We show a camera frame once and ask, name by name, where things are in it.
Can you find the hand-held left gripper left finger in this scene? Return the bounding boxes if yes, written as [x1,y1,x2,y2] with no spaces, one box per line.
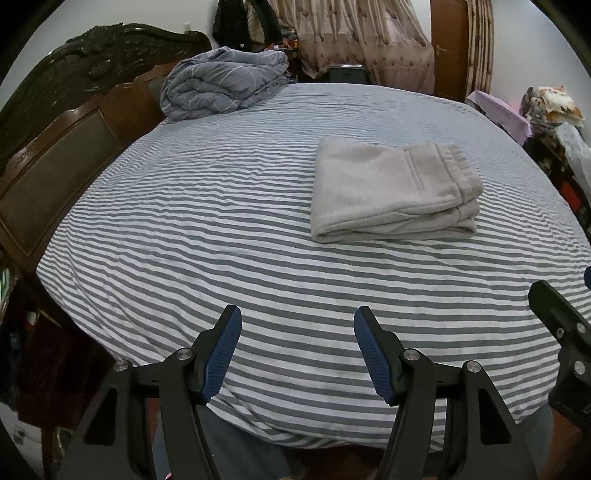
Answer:
[55,305,243,480]

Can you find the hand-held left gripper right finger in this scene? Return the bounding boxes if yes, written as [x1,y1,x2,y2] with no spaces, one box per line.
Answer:
[353,306,539,480]

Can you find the person's legs in grey trousers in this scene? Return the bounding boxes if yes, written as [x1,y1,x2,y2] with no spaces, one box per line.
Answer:
[152,404,555,480]

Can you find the white dotted bag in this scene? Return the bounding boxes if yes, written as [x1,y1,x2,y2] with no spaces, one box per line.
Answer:
[554,122,591,208]

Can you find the dark shelf unit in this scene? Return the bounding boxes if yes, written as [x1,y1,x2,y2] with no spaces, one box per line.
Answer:
[526,127,591,222]

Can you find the grey white striped bed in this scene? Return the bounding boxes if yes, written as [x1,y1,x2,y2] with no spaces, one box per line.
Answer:
[34,82,591,450]

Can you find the dark bedside cabinet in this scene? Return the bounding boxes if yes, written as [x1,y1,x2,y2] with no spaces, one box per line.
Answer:
[0,272,116,462]

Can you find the floral cloth bundle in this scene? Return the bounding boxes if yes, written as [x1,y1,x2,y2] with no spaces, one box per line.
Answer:
[522,85,585,127]

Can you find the purple cloth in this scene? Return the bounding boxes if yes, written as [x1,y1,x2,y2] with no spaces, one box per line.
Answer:
[465,90,535,146]

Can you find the striped brown curtain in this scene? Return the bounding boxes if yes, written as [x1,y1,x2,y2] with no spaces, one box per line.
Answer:
[466,0,496,95]

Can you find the dark carved wooden headboard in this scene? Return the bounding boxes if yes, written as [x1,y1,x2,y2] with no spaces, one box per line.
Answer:
[0,23,213,287]

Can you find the brown wooden door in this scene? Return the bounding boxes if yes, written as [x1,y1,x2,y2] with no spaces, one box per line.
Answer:
[429,0,472,102]

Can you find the folded grey quilt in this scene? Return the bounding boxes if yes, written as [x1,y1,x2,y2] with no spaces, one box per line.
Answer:
[159,46,291,121]

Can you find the black box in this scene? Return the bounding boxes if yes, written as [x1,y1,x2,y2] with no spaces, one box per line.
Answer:
[329,64,368,85]

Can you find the pink patterned curtain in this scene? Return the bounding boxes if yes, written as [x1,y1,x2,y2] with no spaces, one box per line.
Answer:
[268,0,437,93]

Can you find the dark hanging clothes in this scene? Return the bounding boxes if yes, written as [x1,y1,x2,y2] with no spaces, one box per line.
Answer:
[213,0,282,51]

